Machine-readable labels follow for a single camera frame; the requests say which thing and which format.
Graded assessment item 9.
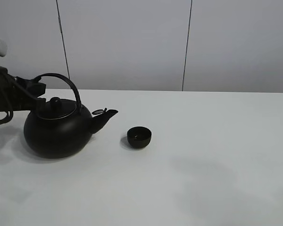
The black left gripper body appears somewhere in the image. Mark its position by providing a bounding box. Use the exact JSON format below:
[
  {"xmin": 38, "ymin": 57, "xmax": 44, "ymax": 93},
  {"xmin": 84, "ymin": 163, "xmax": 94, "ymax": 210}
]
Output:
[{"xmin": 0, "ymin": 66, "xmax": 28, "ymax": 112}]

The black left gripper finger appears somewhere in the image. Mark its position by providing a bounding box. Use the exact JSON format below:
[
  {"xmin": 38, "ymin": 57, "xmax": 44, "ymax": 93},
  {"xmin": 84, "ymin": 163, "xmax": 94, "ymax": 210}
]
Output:
[
  {"xmin": 26, "ymin": 80, "xmax": 46, "ymax": 97},
  {"xmin": 28, "ymin": 98, "xmax": 46, "ymax": 117}
]

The black round teapot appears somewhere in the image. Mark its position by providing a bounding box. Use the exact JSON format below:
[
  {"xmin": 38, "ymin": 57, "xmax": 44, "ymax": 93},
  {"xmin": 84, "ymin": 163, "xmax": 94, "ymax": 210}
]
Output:
[{"xmin": 24, "ymin": 73, "xmax": 118, "ymax": 159}]

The small black teacup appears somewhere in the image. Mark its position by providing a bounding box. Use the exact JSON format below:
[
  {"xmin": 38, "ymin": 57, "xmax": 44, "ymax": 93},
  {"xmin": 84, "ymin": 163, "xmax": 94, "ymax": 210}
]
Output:
[{"xmin": 127, "ymin": 126, "xmax": 152, "ymax": 149}]

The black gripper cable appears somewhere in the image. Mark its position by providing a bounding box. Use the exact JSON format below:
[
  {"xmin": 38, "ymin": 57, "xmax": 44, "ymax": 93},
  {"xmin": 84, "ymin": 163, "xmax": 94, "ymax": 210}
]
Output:
[{"xmin": 0, "ymin": 61, "xmax": 42, "ymax": 125}]

